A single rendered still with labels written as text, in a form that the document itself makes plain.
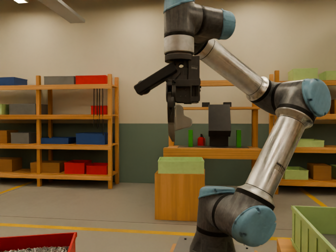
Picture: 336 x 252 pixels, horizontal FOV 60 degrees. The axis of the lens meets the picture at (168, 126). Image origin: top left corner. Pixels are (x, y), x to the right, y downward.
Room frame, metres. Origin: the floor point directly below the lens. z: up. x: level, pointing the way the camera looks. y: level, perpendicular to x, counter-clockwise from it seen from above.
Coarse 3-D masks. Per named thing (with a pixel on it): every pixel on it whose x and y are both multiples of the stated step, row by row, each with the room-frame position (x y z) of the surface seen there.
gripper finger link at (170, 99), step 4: (168, 88) 0.71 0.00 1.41; (168, 92) 0.69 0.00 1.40; (168, 96) 0.69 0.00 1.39; (168, 100) 0.69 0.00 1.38; (172, 100) 0.69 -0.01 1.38; (168, 104) 0.69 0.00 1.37; (172, 104) 0.68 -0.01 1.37; (168, 108) 0.69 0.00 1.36; (172, 108) 0.69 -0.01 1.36; (168, 112) 0.69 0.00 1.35; (172, 112) 0.70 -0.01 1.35; (168, 116) 0.69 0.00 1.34; (172, 116) 0.70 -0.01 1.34; (168, 120) 0.70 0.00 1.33; (172, 120) 0.70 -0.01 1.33
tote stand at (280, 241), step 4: (280, 240) 1.30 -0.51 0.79; (284, 240) 1.30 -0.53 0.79; (288, 240) 1.30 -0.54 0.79; (280, 244) 1.26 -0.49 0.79; (284, 244) 1.26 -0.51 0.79; (288, 244) 1.26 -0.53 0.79; (280, 248) 1.22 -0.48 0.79; (284, 248) 1.22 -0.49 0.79; (288, 248) 1.22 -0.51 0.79; (292, 248) 1.22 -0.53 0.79
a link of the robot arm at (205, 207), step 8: (200, 192) 0.93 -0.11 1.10; (208, 192) 0.90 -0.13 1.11; (216, 192) 0.89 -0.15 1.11; (224, 192) 0.89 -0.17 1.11; (232, 192) 0.91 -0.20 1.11; (200, 200) 0.93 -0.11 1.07; (208, 200) 0.90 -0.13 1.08; (216, 200) 0.88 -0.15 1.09; (200, 208) 0.92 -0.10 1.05; (208, 208) 0.89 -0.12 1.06; (200, 216) 0.92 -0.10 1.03; (208, 216) 0.88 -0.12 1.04; (200, 224) 0.92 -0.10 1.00; (208, 224) 0.90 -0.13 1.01
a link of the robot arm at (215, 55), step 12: (204, 48) 0.88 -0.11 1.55; (216, 48) 0.89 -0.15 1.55; (204, 60) 0.91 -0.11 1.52; (216, 60) 0.90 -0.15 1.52; (228, 60) 0.91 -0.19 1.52; (240, 60) 0.95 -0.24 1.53; (228, 72) 0.93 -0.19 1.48; (240, 72) 0.93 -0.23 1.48; (252, 72) 0.96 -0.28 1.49; (240, 84) 0.96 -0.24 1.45; (252, 84) 0.96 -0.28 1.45; (264, 84) 0.97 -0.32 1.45; (276, 84) 0.98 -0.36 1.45; (252, 96) 0.99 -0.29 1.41; (264, 96) 0.97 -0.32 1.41; (264, 108) 1.00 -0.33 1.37
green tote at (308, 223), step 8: (296, 208) 1.22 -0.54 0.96; (304, 208) 1.25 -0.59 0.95; (312, 208) 1.24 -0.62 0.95; (320, 208) 1.24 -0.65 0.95; (328, 208) 1.23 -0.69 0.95; (296, 216) 1.19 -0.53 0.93; (304, 216) 1.25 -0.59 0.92; (312, 216) 1.24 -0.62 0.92; (320, 216) 1.24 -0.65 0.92; (328, 216) 1.23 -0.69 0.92; (296, 224) 1.19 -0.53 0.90; (304, 224) 1.09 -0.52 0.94; (312, 224) 1.24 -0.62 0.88; (320, 224) 1.24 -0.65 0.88; (328, 224) 1.23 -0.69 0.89; (296, 232) 1.19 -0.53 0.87; (304, 232) 1.09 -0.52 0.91; (312, 232) 0.99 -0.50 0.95; (320, 232) 1.24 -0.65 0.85; (328, 232) 1.23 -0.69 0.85; (296, 240) 1.19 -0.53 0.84; (304, 240) 1.09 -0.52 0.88; (312, 240) 1.00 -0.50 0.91; (320, 240) 0.92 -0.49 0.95; (296, 248) 1.17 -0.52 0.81; (304, 248) 1.09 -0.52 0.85; (312, 248) 1.00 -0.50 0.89; (320, 248) 0.93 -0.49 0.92; (328, 248) 0.86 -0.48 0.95
